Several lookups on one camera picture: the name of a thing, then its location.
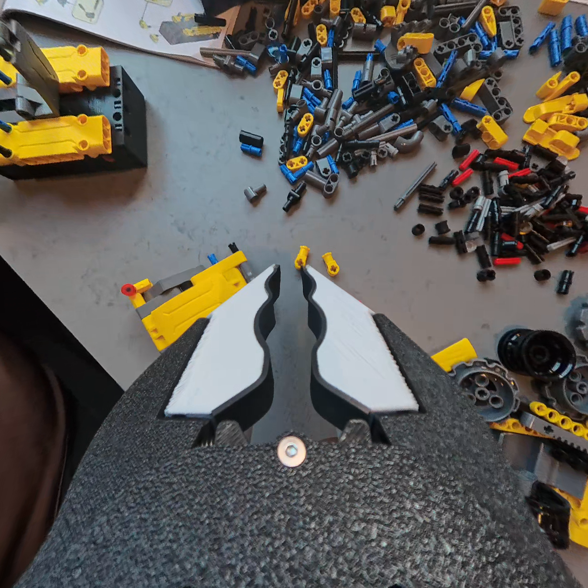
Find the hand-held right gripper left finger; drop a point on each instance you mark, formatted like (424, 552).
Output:
(220, 367)

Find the black and blue pin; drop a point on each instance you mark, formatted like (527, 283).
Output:
(250, 143)

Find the yellow and black brick assembly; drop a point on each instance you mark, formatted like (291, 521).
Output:
(55, 138)

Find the black axle rod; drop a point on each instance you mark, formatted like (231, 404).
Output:
(415, 186)

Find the yellow curved brick assembly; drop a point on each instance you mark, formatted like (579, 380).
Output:
(184, 308)

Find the small grey pin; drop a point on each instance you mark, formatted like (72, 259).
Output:
(254, 193)

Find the grey desk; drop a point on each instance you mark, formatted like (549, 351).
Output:
(138, 230)

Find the pile of wheels and tires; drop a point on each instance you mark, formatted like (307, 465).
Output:
(482, 388)

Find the yellow curved panel piece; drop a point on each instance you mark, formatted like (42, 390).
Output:
(455, 356)

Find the pile of small brick parts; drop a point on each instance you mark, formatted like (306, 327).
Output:
(386, 92)

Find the small yellow connector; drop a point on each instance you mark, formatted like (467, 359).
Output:
(302, 259)

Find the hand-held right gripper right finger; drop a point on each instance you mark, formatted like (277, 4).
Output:
(363, 363)

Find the instruction booklet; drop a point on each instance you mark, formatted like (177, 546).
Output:
(92, 18)

